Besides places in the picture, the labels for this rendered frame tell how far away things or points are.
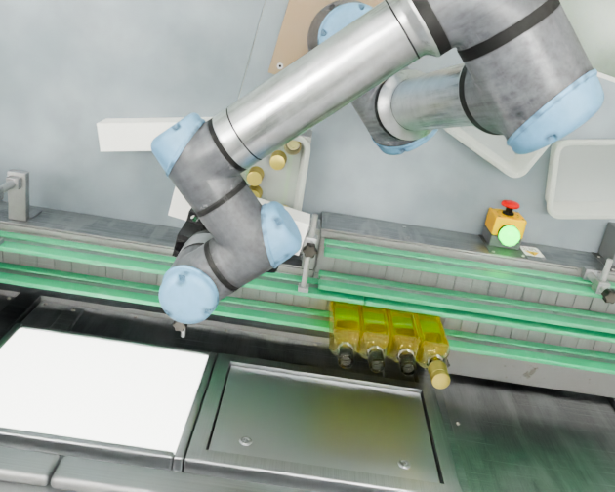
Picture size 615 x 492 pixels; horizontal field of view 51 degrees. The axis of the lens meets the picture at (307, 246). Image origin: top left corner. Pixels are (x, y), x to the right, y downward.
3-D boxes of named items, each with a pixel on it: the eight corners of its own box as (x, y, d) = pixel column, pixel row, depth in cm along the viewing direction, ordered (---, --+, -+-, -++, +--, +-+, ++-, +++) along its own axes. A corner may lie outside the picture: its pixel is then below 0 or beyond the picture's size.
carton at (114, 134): (105, 118, 142) (96, 123, 137) (213, 116, 141) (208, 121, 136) (109, 145, 144) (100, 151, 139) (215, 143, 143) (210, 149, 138)
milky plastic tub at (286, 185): (225, 213, 149) (219, 225, 141) (235, 117, 141) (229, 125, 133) (299, 225, 149) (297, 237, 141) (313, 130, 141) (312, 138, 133)
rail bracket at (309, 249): (297, 275, 140) (294, 300, 128) (308, 202, 134) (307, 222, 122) (310, 277, 140) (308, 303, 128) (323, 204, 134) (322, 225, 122)
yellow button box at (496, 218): (480, 234, 149) (488, 245, 142) (489, 204, 146) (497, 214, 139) (510, 238, 149) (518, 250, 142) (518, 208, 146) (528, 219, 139)
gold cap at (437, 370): (429, 359, 119) (432, 372, 115) (448, 360, 119) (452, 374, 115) (426, 376, 121) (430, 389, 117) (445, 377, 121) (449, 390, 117)
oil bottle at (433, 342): (405, 319, 143) (417, 372, 123) (411, 297, 141) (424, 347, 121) (430, 323, 143) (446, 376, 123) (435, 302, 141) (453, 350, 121)
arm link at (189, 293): (232, 307, 80) (179, 340, 82) (244, 272, 90) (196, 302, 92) (195, 259, 78) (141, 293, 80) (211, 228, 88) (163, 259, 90)
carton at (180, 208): (184, 174, 115) (176, 183, 110) (309, 214, 117) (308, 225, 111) (176, 204, 117) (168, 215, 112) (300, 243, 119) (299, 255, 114)
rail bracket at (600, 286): (575, 275, 138) (599, 303, 126) (586, 243, 136) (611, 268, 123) (594, 277, 138) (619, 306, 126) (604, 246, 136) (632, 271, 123)
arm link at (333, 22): (359, -9, 114) (367, -16, 101) (398, 57, 117) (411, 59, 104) (304, 30, 115) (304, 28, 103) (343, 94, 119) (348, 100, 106)
